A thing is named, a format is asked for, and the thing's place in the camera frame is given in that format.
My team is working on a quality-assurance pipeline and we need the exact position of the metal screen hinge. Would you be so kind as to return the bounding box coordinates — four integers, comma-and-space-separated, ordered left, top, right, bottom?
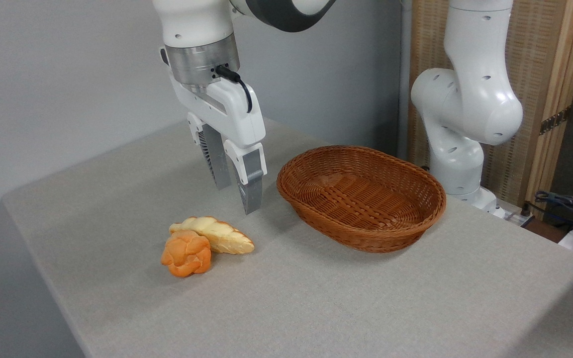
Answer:
539, 106, 572, 136

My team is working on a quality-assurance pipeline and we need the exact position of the wooden folding screen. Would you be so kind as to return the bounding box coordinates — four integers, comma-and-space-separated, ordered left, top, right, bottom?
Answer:
408, 0, 573, 207

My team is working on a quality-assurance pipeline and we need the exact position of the orange knotted bread roll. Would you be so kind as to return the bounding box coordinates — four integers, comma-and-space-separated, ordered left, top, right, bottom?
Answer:
161, 230, 212, 278

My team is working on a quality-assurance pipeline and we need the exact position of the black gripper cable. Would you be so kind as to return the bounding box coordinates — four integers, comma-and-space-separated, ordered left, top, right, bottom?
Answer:
215, 65, 254, 114

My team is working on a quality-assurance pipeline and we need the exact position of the grey tablecloth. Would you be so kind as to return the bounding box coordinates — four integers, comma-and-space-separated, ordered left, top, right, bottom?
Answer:
2, 117, 573, 358

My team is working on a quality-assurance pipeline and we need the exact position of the blue-grey cable bundle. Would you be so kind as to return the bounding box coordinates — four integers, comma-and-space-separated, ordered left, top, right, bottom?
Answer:
534, 191, 573, 235

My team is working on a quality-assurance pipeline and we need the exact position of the white power strip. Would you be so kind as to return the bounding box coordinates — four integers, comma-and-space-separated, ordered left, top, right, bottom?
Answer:
502, 208, 534, 227

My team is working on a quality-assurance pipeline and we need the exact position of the pale braided long bread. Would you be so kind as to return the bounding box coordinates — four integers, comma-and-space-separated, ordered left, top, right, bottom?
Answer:
169, 216, 255, 255

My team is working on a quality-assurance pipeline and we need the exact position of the brown wicker oval basket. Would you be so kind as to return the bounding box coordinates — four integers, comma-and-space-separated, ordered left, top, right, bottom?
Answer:
276, 145, 447, 254

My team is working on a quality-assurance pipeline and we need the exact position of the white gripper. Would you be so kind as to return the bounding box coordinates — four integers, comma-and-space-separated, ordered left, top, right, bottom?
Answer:
160, 47, 268, 215

